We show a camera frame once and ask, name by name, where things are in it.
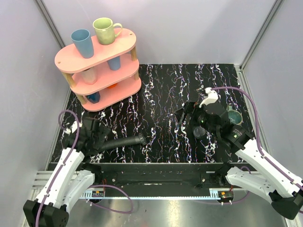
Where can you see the pink three-tier wooden shelf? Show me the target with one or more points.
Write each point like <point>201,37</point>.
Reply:
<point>69,61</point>

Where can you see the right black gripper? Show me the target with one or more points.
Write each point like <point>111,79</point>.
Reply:
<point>191,107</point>

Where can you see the dark blue cup bottom shelf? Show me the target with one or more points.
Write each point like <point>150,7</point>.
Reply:
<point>93,98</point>

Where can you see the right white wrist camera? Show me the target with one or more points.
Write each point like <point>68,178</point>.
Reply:
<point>211,97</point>

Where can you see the orange object on shelf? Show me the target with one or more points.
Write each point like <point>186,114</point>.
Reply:
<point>112,86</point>

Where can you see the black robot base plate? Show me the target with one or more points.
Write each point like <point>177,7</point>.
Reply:
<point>163,180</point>

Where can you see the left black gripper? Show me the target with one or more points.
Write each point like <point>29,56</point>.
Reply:
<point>100,135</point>

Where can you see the green ceramic mug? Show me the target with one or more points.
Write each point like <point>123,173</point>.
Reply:
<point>106,31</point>

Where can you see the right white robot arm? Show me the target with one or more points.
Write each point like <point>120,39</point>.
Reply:
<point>281,188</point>

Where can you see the blue plastic tumbler on top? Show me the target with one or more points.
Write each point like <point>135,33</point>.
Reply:
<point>83,42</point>

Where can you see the teal ceramic cup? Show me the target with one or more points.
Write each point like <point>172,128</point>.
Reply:
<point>234,116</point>

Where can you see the clear plastic canister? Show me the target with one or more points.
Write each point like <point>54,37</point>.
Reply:
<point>198,132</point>

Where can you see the blue cup middle shelf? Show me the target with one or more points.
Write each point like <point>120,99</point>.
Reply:
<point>114,63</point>

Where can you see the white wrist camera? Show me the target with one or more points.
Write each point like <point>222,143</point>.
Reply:
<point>73,128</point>
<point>211,97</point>

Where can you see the white faceted cup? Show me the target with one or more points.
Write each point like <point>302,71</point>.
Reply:
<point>89,76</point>

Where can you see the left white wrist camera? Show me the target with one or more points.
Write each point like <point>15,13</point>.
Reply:
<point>73,128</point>

